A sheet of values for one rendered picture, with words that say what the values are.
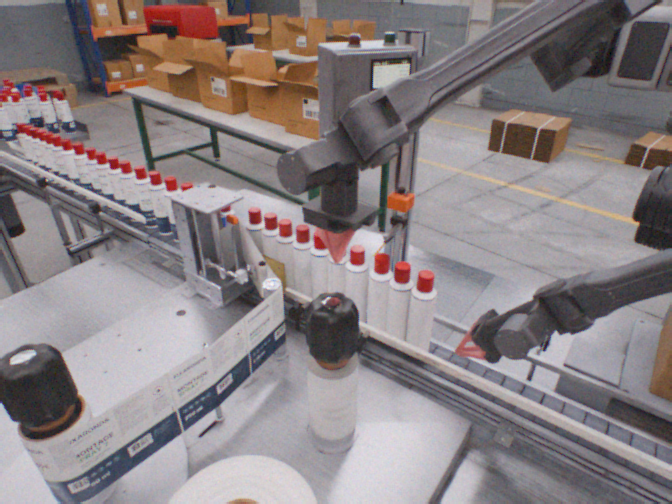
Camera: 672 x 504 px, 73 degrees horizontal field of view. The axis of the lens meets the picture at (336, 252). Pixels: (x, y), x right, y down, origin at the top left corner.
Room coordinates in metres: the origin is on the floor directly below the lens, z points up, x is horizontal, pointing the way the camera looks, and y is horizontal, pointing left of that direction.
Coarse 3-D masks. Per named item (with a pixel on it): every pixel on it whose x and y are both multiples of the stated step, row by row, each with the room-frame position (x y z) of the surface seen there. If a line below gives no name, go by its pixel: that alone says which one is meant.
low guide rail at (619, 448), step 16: (288, 288) 0.91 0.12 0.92; (384, 336) 0.74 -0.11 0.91; (416, 352) 0.69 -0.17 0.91; (448, 368) 0.65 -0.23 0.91; (480, 384) 0.61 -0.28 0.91; (496, 384) 0.60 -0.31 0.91; (512, 400) 0.57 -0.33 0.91; (528, 400) 0.56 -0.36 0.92; (544, 416) 0.54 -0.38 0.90; (560, 416) 0.53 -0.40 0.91; (576, 432) 0.51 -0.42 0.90; (592, 432) 0.50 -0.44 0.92; (608, 448) 0.48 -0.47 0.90; (624, 448) 0.46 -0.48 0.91; (640, 464) 0.45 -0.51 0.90; (656, 464) 0.44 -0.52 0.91
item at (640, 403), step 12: (444, 324) 0.73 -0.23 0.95; (456, 324) 0.72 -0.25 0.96; (528, 360) 0.63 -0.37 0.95; (540, 360) 0.62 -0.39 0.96; (564, 372) 0.59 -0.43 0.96; (576, 372) 0.59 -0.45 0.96; (588, 384) 0.57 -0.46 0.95; (600, 384) 0.56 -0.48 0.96; (612, 396) 0.54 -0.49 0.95; (624, 396) 0.53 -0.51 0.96; (636, 396) 0.53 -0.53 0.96; (648, 408) 0.51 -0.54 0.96; (660, 408) 0.51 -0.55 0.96
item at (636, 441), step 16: (160, 240) 1.21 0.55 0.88; (368, 336) 0.78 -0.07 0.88; (400, 352) 0.72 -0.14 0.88; (432, 352) 0.72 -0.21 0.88; (448, 352) 0.72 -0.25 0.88; (432, 368) 0.68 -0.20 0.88; (464, 368) 0.68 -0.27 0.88; (480, 368) 0.68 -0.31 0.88; (464, 384) 0.63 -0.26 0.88; (512, 384) 0.63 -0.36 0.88; (496, 400) 0.59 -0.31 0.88; (544, 400) 0.59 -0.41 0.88; (560, 400) 0.59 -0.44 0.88; (528, 416) 0.56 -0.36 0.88; (576, 416) 0.56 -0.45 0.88; (592, 416) 0.56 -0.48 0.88; (560, 432) 0.52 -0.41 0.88; (608, 432) 0.52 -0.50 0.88; (624, 432) 0.52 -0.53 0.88; (592, 448) 0.49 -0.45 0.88; (640, 448) 0.49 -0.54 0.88; (656, 448) 0.49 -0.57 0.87; (624, 464) 0.46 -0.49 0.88; (656, 480) 0.43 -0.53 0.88
